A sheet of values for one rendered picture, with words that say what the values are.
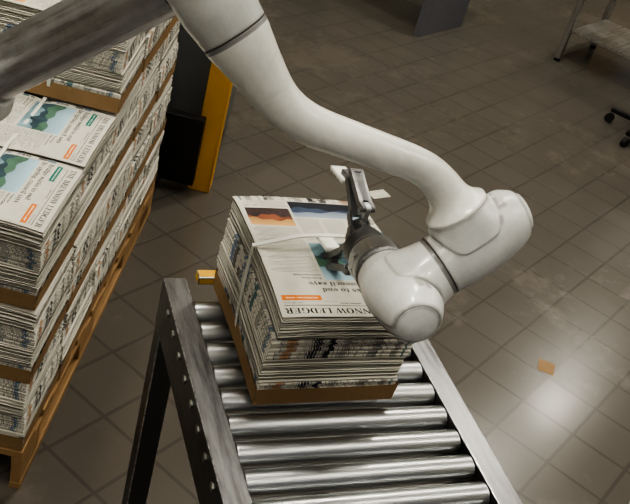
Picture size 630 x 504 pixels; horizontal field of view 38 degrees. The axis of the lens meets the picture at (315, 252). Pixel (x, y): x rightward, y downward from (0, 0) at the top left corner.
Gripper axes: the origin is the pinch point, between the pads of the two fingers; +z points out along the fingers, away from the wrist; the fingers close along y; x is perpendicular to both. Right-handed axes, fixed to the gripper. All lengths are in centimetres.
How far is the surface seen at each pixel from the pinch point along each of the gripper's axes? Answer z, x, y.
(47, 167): 60, -46, 23
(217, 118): 191, 30, 54
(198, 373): -6.3, -21.6, 33.9
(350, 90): 309, 136, 73
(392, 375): -15.5, 13.8, 28.5
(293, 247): -0.4, -5.8, 9.4
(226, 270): 12.8, -13.6, 22.3
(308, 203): 16.1, 2.3, 7.8
